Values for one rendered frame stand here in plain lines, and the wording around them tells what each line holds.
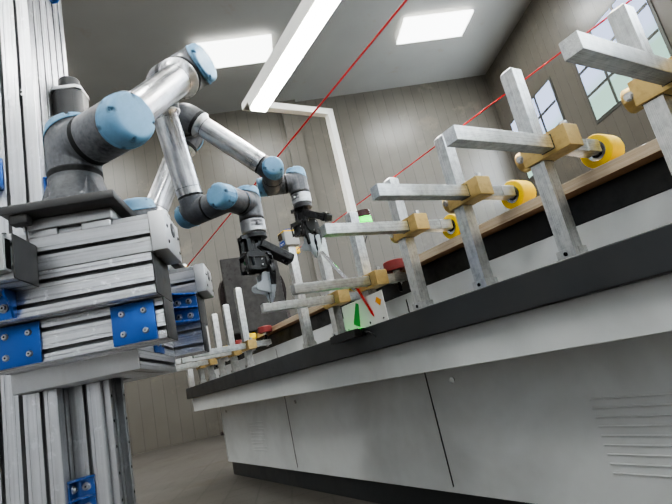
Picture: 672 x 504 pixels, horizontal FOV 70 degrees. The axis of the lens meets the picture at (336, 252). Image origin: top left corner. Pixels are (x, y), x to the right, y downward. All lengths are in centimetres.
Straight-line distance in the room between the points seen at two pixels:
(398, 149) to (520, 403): 861
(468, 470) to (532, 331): 71
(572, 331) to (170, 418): 808
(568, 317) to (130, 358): 97
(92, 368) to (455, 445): 117
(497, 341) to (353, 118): 898
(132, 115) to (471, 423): 133
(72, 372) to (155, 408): 769
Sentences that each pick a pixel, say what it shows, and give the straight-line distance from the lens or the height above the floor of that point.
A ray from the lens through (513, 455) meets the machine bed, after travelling 164.
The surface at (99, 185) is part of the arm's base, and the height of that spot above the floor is 109.
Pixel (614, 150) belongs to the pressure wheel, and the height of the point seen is 92.
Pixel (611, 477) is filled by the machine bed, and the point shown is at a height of 19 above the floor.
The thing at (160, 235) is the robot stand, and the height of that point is 93.
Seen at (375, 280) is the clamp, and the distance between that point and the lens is 160.
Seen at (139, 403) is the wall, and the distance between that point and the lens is 899.
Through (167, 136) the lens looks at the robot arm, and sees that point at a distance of 155.
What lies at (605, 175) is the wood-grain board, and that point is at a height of 87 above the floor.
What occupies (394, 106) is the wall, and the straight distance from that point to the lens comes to 1036.
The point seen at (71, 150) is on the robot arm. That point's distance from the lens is 123.
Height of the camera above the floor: 58
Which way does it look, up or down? 14 degrees up
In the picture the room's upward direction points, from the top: 13 degrees counter-clockwise
